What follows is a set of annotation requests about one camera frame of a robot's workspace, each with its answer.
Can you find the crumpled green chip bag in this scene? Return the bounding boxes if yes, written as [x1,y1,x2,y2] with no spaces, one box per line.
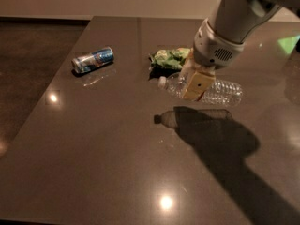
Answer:
[149,48,190,70]

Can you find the blue silver drink can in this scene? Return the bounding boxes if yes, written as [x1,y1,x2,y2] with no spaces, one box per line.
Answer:
[71,47,114,74]

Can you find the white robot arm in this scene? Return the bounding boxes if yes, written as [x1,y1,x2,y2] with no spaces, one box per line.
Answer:
[179,0,300,100]

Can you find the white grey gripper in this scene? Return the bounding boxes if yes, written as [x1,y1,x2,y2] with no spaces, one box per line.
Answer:
[179,19,245,101]

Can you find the clear plastic water bottle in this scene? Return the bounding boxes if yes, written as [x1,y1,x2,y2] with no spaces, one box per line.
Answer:
[158,73,243,106]

